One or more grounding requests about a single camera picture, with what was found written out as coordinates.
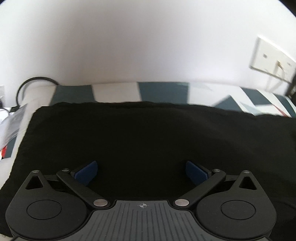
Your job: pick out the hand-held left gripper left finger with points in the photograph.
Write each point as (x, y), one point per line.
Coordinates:
(86, 172)

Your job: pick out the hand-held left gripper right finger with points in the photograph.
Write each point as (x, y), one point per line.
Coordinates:
(196, 173)

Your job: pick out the black garment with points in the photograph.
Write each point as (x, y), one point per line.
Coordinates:
(148, 139)

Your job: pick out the white grey geometric blanket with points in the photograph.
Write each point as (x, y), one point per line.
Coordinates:
(161, 92)

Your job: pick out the black cabinet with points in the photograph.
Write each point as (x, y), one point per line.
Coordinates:
(292, 92)

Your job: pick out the white wall socket panel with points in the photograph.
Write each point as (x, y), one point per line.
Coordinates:
(268, 55)

